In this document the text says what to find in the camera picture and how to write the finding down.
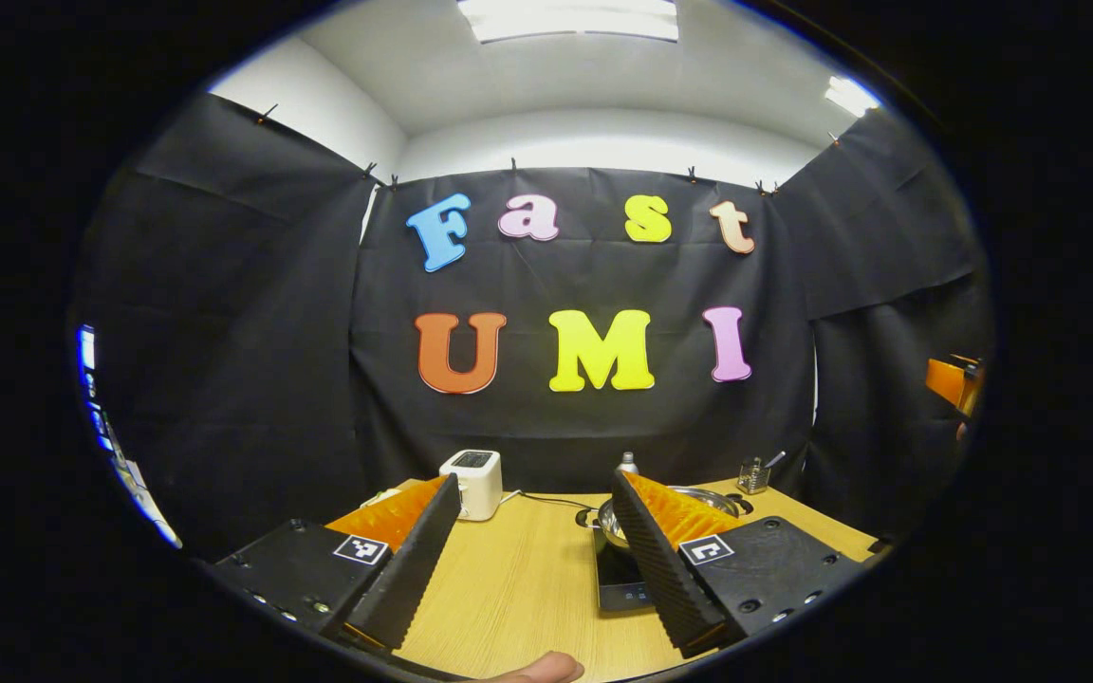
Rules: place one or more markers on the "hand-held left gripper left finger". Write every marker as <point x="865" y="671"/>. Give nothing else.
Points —
<point x="418" y="560"/>

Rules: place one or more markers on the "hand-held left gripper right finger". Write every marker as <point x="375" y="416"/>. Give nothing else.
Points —
<point x="656" y="569"/>

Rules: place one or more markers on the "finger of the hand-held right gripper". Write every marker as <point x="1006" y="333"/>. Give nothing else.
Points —
<point x="947" y="381"/>

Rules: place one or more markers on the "white toaster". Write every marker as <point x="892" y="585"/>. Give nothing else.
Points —
<point x="472" y="484"/>

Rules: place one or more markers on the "silver printed bottle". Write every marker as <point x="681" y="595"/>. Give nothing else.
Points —
<point x="628" y="465"/>

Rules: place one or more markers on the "small metal spoon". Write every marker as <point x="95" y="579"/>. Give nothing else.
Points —
<point x="775" y="459"/>

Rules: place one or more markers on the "small ceiling light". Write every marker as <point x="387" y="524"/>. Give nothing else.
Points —
<point x="850" y="95"/>

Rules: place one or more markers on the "bright screen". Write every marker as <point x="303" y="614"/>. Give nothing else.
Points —
<point x="105" y="427"/>

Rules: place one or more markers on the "long ceiling light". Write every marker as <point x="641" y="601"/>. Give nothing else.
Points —
<point x="570" y="19"/>

